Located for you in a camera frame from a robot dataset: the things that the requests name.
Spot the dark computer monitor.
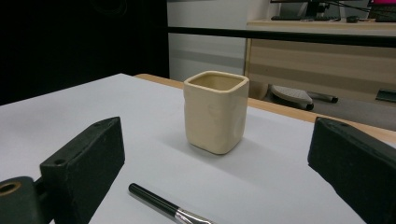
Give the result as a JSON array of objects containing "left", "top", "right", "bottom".
[{"left": 270, "top": 0, "right": 342, "bottom": 18}]

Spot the black keyboard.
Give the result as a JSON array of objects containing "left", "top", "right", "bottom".
[
  {"left": 375, "top": 13, "right": 396, "bottom": 23},
  {"left": 270, "top": 15, "right": 343, "bottom": 22}
]

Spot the cream square ceramic cup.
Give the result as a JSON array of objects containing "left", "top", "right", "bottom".
[{"left": 182, "top": 70, "right": 250, "bottom": 156}]

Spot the monitor with pink screen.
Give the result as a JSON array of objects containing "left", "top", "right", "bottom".
[{"left": 367, "top": 0, "right": 396, "bottom": 15}]

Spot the black horizontal rail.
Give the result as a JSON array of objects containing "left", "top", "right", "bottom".
[{"left": 167, "top": 26, "right": 396, "bottom": 49}]

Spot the black handled brush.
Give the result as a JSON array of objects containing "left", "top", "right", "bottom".
[{"left": 128, "top": 182, "right": 216, "bottom": 224}]

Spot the light wooden office desk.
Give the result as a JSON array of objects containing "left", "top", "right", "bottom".
[{"left": 244, "top": 18, "right": 396, "bottom": 104}]

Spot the black curtain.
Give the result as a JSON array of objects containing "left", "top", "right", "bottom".
[{"left": 0, "top": 0, "right": 171, "bottom": 106}]

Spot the grey wheeled chair base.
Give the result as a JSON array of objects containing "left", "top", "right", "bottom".
[{"left": 269, "top": 84, "right": 339, "bottom": 112}]

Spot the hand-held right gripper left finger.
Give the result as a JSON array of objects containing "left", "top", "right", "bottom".
[{"left": 39, "top": 116, "right": 126, "bottom": 224}]

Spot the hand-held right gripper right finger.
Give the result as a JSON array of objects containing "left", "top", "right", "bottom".
[{"left": 307, "top": 116, "right": 396, "bottom": 224}]

